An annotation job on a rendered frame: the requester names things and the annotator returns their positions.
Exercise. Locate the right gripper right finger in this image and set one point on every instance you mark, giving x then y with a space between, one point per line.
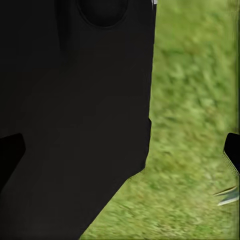
232 149

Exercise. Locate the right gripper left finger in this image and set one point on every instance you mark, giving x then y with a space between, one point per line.
12 149

